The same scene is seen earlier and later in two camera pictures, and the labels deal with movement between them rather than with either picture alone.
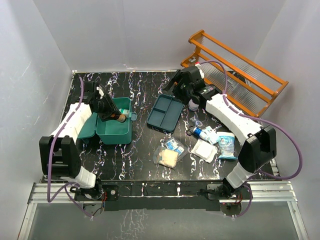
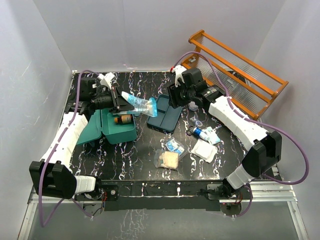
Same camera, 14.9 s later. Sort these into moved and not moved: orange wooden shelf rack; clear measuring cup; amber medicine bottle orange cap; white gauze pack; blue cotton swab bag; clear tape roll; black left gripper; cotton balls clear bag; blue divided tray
Moved: black left gripper; blue cotton swab bag; amber medicine bottle orange cap
Not moved: cotton balls clear bag; clear measuring cup; clear tape roll; white gauze pack; orange wooden shelf rack; blue divided tray
